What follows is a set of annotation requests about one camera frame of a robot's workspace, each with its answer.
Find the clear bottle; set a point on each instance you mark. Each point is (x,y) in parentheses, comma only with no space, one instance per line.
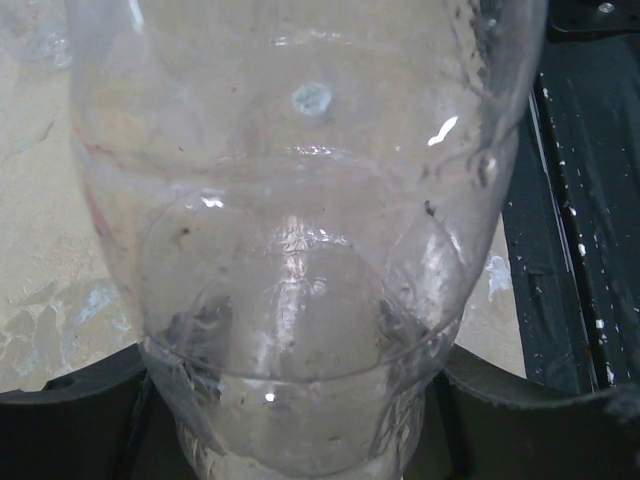
(295,286)

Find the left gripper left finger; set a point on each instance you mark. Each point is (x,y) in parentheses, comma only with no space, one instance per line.
(78,426)

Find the black base frame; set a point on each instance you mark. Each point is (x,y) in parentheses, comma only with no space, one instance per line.
(571,217)

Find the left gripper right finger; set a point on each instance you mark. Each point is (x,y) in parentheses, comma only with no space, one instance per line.
(500,426)

